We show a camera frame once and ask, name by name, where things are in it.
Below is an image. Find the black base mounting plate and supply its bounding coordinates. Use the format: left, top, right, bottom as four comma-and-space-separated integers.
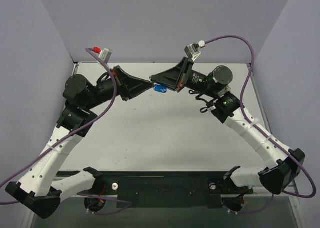
72, 171, 253, 210

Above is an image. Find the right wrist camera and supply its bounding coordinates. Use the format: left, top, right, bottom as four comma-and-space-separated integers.
184, 43, 202, 62

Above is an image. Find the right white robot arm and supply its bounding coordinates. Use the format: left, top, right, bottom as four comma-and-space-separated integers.
150, 57, 306, 195

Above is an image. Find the purple cable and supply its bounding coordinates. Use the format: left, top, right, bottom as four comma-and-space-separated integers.
203, 34, 316, 198
0, 47, 118, 205

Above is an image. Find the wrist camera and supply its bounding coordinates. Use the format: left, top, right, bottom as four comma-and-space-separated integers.
184, 43, 202, 62
98, 48, 113, 64

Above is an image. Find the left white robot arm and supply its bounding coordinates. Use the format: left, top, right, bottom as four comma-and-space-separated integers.
5, 66, 154, 219

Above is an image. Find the blue key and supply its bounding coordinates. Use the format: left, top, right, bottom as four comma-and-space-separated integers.
153, 84, 167, 93

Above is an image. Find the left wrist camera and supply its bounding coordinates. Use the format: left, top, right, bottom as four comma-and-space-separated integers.
98, 48, 113, 64

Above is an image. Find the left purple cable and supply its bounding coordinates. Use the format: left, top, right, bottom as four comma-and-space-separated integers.
0, 47, 118, 205

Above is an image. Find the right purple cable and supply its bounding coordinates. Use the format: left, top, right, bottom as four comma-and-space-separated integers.
203, 34, 316, 198

